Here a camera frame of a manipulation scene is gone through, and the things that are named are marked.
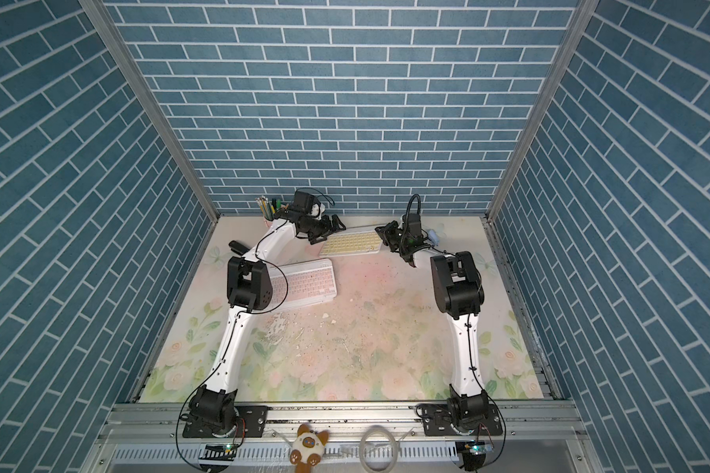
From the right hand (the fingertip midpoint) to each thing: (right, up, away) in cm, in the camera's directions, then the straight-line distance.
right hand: (375, 228), depth 105 cm
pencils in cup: (-38, +7, -1) cm, 39 cm away
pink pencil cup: (-39, +2, 0) cm, 39 cm away
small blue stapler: (+22, -3, +6) cm, 23 cm away
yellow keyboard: (-9, -6, 0) cm, 10 cm away
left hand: (-12, -1, +2) cm, 12 cm away
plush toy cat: (-16, -53, -37) cm, 67 cm away
